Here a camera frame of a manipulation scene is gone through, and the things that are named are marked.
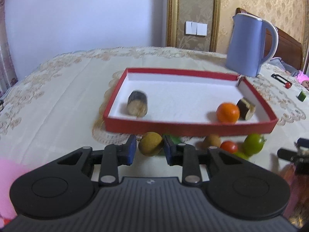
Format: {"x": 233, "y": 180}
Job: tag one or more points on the blue electric kettle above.
{"x": 247, "y": 45}

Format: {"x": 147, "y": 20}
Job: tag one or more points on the yellow-brown longan fruit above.
{"x": 211, "y": 141}

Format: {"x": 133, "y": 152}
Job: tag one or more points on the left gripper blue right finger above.
{"x": 189, "y": 158}

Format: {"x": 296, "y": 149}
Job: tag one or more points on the brown longan fruit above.
{"x": 150, "y": 144}

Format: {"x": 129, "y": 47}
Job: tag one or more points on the large green tomato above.
{"x": 253, "y": 144}

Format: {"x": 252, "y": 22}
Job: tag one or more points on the black rectangular frame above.
{"x": 280, "y": 78}

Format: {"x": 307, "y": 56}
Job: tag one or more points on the red shallow cardboard tray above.
{"x": 184, "y": 103}

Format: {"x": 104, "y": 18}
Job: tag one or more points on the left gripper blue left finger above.
{"x": 110, "y": 159}

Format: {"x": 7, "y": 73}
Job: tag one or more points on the small red cherry tomato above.
{"x": 288, "y": 85}

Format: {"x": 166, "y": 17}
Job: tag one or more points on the green cucumber piece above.
{"x": 301, "y": 96}

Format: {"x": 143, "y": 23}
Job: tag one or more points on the pink patterned curtain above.
{"x": 7, "y": 71}

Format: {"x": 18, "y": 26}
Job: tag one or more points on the white wall switch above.
{"x": 195, "y": 29}

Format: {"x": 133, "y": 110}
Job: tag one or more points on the orange tangerine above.
{"x": 228, "y": 113}

